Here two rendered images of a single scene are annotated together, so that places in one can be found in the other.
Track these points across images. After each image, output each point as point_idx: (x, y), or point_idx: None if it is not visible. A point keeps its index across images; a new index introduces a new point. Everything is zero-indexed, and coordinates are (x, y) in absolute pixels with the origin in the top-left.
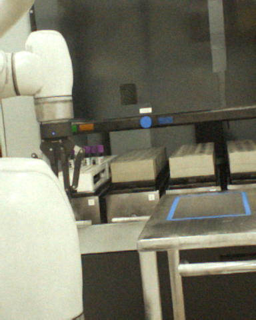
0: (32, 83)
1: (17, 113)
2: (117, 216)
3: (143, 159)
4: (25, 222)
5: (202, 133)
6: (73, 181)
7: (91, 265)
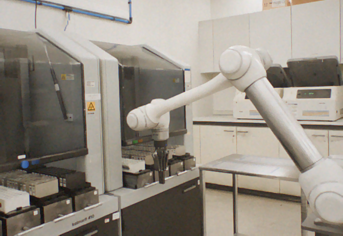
0: (163, 122)
1: (113, 135)
2: (157, 178)
3: (150, 153)
4: None
5: None
6: (166, 165)
7: (150, 202)
